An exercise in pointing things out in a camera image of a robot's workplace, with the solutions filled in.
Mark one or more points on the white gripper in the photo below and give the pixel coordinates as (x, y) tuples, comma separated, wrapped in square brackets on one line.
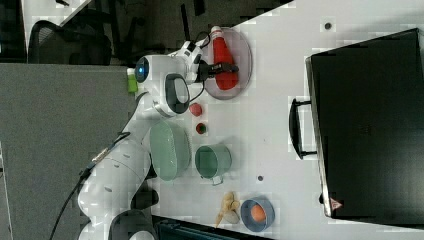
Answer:
[(189, 59)]

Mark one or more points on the red ketchup bottle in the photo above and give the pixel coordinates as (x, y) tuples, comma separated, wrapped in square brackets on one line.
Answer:
[(228, 79)]

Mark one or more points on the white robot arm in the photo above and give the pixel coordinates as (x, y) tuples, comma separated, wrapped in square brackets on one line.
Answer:
[(112, 179)]

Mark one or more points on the red toy strawberry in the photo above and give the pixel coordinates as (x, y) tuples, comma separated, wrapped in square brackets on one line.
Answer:
[(196, 109), (201, 128)]

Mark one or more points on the green block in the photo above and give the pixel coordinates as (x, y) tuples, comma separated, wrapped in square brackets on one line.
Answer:
[(132, 85)]

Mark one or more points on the green perforated colander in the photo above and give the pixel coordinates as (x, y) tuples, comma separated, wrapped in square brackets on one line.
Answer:
[(170, 150)]

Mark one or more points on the green metal cup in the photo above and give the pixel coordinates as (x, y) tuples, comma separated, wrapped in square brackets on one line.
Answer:
[(212, 162)]

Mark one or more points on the yellow toy chicken piece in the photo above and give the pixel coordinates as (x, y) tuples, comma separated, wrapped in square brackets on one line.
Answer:
[(229, 205)]

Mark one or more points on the blue bowl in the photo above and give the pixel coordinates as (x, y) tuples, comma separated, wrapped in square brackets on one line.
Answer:
[(246, 213)]

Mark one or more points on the orange fruit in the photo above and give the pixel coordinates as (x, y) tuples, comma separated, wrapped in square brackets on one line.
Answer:
[(257, 213)]

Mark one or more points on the black toaster oven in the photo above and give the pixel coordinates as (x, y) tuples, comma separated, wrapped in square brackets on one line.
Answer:
[(366, 102)]

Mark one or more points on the black office chair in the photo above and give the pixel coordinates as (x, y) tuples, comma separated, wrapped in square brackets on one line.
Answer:
[(70, 45)]

